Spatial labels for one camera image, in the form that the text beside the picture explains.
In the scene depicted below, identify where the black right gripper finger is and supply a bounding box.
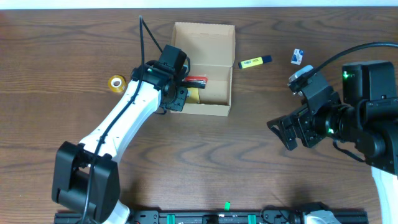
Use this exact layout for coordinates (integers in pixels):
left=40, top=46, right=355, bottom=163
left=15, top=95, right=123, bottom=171
left=274, top=114, right=300, bottom=131
left=267, top=119, right=297, bottom=151

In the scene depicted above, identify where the yellow sticky note pad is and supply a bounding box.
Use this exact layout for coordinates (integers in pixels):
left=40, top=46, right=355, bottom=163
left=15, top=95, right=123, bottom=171
left=186, top=88, right=200, bottom=104

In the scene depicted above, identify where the yellow tape roll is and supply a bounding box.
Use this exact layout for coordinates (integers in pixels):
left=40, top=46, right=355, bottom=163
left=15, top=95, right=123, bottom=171
left=108, top=75, right=127, bottom=93

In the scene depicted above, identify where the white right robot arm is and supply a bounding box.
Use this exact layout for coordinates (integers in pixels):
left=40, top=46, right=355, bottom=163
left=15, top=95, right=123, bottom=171
left=267, top=60, right=397, bottom=223

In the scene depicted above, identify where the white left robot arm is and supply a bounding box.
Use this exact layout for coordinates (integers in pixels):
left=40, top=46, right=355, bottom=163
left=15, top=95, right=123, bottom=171
left=52, top=45, right=190, bottom=223

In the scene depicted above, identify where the red black stapler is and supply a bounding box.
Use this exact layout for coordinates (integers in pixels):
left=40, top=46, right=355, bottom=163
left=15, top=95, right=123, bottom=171
left=182, top=76, right=208, bottom=89

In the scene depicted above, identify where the open cardboard box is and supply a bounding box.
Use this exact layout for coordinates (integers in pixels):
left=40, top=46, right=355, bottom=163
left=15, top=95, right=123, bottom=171
left=172, top=22, right=236, bottom=116

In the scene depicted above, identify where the yellow highlighter with blue cap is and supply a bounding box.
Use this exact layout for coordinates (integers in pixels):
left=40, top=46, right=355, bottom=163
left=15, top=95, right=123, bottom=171
left=238, top=55, right=272, bottom=69

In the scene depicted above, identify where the small white blue eraser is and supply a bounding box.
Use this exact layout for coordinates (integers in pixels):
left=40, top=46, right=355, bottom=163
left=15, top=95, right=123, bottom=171
left=290, top=49, right=304, bottom=65

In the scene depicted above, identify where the small green clip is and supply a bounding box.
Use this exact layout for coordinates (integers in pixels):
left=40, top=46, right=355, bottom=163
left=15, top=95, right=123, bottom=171
left=224, top=202, right=231, bottom=211

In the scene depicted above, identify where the black mounting rail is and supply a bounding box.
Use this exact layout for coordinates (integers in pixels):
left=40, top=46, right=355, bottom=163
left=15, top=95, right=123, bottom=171
left=54, top=202, right=369, bottom=224

